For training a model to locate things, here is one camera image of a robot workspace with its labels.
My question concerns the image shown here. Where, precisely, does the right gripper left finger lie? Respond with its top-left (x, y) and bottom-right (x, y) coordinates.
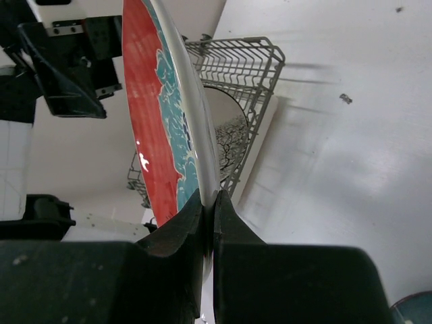
top-left (1, 192), bottom-right (205, 323)

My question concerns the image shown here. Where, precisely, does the small dark debris speck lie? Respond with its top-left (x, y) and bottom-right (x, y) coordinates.
top-left (340, 93), bottom-right (353, 105)

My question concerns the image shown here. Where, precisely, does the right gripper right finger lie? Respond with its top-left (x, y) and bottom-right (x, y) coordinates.
top-left (213, 191), bottom-right (392, 323)

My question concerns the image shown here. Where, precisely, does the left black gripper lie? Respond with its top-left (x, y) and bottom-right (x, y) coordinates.
top-left (18, 1), bottom-right (122, 118)

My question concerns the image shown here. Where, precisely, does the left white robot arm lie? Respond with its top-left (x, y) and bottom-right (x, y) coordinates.
top-left (1, 1), bottom-right (122, 241)

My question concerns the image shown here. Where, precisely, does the red teal floral plate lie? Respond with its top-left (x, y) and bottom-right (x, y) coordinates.
top-left (121, 0), bottom-right (221, 288)

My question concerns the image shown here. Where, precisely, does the lower dark blue plate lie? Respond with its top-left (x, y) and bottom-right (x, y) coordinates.
top-left (390, 291), bottom-right (432, 324)

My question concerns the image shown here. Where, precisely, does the grey wire dish rack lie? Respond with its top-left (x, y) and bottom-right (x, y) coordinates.
top-left (128, 37), bottom-right (285, 209)

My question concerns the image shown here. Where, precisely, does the white tree pattern plate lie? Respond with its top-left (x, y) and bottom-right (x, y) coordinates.
top-left (204, 86), bottom-right (248, 182)

